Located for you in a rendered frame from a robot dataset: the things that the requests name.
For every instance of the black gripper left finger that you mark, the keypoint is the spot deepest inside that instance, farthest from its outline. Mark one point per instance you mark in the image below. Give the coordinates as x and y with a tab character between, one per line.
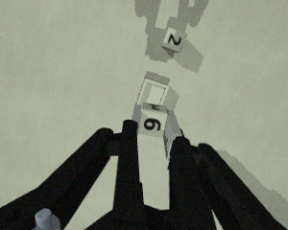
54	202

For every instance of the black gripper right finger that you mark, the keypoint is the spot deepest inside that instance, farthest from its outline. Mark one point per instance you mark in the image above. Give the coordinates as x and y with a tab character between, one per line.
232	202

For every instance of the grey cube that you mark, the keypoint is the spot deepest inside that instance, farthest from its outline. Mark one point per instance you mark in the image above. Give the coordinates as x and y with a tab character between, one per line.
173	40
153	119

